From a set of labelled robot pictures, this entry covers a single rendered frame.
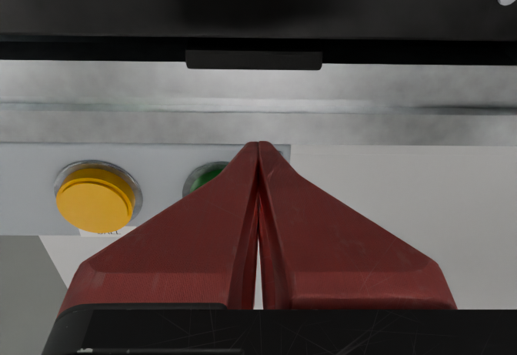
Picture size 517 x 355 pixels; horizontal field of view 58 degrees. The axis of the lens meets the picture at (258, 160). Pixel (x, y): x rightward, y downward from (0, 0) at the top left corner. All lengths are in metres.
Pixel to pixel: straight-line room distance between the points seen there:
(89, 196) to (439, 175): 0.27
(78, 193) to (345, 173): 0.21
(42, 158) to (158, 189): 0.06
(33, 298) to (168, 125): 1.90
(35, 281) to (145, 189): 1.77
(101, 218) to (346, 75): 0.15
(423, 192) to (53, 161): 0.29
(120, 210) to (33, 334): 2.08
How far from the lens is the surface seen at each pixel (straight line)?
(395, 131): 0.25
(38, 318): 2.22
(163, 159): 0.25
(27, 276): 2.02
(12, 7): 0.22
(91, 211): 0.27
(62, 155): 0.26
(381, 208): 0.42
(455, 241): 0.47
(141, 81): 0.23
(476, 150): 0.40
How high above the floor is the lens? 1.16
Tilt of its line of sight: 53 degrees down
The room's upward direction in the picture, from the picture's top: 179 degrees clockwise
